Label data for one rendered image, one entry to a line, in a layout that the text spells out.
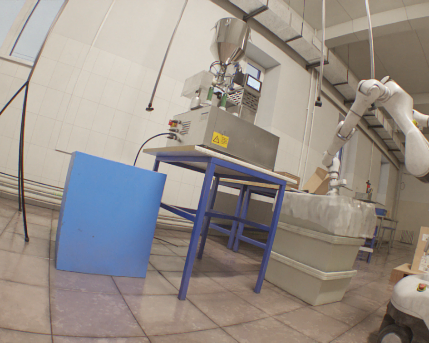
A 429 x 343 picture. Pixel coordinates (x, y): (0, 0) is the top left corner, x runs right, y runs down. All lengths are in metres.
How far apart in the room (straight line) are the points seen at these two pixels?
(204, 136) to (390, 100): 1.07
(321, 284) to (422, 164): 0.88
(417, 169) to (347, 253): 0.73
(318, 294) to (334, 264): 0.21
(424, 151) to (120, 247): 1.59
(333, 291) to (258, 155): 1.01
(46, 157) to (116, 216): 1.60
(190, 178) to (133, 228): 1.94
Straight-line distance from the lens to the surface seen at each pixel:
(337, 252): 1.63
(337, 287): 1.78
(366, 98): 1.43
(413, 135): 1.39
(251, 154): 1.55
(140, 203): 1.34
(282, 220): 1.88
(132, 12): 3.37
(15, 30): 3.61
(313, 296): 1.65
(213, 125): 1.38
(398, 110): 1.54
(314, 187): 2.99
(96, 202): 1.29
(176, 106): 3.15
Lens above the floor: 0.55
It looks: 5 degrees up
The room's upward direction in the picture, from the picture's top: 13 degrees clockwise
